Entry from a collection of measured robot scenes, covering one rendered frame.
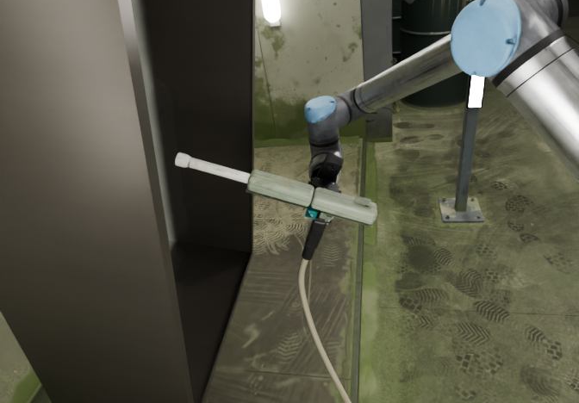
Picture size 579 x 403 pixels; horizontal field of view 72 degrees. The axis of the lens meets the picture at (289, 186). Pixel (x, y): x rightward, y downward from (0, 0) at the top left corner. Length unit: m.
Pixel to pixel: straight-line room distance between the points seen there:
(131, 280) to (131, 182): 0.20
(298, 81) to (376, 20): 0.62
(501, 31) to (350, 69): 2.08
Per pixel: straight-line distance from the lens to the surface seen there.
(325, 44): 2.69
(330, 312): 1.75
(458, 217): 2.25
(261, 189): 0.93
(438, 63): 0.97
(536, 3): 0.76
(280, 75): 2.80
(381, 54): 2.70
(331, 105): 1.13
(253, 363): 1.67
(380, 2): 2.63
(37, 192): 0.66
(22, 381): 1.81
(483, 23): 0.71
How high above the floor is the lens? 1.41
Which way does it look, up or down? 33 degrees down
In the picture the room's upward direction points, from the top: 10 degrees counter-clockwise
